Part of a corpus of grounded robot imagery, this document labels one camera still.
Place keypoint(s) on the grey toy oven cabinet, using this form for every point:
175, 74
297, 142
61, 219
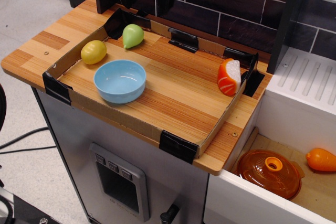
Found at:
118, 177

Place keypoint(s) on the black oven knob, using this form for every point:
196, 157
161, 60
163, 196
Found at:
168, 216

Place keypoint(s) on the orange pot lid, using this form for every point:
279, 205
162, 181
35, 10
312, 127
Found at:
270, 171

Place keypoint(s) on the green toy pear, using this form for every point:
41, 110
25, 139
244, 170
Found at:
132, 35

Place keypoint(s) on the yellow toy lemon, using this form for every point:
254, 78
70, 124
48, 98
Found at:
93, 52

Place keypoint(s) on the black vertical post right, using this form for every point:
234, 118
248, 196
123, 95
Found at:
284, 34

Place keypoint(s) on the orange toy carrot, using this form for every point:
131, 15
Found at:
321, 160

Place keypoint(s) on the toy salmon sushi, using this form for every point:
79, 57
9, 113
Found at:
229, 77

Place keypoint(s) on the white toy sink unit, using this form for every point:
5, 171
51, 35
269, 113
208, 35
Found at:
296, 115

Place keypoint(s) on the cardboard fence with black tape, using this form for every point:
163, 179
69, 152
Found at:
181, 110

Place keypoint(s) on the light blue bowl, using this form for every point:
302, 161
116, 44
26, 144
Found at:
120, 81

